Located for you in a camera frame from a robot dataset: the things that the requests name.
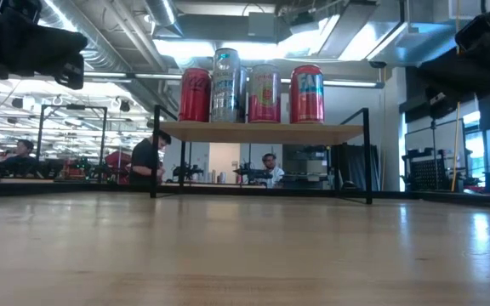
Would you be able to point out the red machine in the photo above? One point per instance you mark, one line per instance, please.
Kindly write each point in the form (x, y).
(117, 160)

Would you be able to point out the dark equipment cabinet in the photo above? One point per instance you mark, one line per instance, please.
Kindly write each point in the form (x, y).
(309, 168)

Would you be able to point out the person seated behind robot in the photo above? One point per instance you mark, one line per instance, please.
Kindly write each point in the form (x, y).
(275, 172)

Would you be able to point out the silver and pink beverage can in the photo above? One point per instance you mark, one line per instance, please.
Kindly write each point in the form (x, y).
(265, 106)

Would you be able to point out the person seated at desk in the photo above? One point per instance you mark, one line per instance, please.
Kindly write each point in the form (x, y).
(21, 163)

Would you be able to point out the black tripod stand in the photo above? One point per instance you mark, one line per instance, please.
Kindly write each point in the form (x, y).
(434, 149)

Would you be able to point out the black aluminium table frame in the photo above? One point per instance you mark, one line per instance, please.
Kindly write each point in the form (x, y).
(58, 189)

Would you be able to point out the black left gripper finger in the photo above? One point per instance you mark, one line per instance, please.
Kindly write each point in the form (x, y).
(72, 74)
(41, 47)

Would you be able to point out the grey ceiling box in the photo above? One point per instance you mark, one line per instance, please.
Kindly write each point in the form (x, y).
(262, 24)

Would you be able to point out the person in dark top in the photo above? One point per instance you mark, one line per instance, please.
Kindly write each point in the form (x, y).
(143, 159)

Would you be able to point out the black background station frame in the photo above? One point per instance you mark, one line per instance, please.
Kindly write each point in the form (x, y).
(40, 136)

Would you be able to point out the black perforated rack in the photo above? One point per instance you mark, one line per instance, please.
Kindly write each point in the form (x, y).
(428, 172)

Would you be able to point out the silver ventilation duct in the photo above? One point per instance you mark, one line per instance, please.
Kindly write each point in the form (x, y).
(160, 13)

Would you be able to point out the wooden shelf with black legs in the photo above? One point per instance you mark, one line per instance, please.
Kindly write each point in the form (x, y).
(262, 132)

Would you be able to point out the long ceiling light tube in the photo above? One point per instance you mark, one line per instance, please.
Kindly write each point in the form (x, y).
(338, 83)

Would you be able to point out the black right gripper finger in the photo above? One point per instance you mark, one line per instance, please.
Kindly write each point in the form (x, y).
(470, 68)
(442, 104)

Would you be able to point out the black background robot arm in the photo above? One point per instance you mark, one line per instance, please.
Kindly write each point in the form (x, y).
(251, 173)

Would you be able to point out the red cola can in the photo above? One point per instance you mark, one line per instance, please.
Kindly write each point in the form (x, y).
(195, 98)

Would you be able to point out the red strawberry soda can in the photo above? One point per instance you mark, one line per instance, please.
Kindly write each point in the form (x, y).
(306, 98)

